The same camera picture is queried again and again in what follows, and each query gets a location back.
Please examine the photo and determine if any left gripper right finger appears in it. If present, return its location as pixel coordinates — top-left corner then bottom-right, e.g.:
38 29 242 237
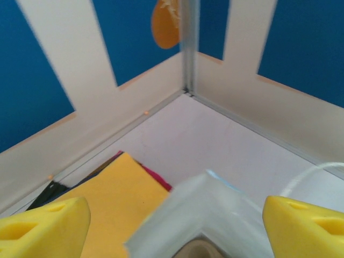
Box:
262 195 344 258

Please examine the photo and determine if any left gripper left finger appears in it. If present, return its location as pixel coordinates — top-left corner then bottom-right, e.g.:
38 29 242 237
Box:
0 196 91 258

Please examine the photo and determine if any white paper takeout bag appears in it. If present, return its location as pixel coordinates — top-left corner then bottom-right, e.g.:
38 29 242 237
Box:
123 161 344 258

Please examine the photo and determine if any brown pulp cup carrier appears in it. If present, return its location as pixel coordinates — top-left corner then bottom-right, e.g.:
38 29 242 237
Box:
174 236 224 258

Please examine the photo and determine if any black metal plate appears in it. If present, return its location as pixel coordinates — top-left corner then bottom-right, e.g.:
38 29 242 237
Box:
26 180 71 212

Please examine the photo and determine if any yellow napkin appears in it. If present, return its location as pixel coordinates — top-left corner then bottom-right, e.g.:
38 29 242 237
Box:
52 152 175 258

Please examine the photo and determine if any red napkin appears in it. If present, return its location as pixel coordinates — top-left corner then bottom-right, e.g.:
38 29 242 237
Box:
118 150 173 192

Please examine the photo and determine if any aluminium side rail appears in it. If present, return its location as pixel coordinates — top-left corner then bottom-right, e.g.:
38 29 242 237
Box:
189 91 344 181

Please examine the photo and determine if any aluminium back rail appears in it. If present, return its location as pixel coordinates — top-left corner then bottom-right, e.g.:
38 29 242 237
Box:
0 90 189 216

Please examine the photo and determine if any aluminium frame post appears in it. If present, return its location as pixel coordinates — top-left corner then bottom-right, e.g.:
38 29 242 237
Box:
178 0 201 96

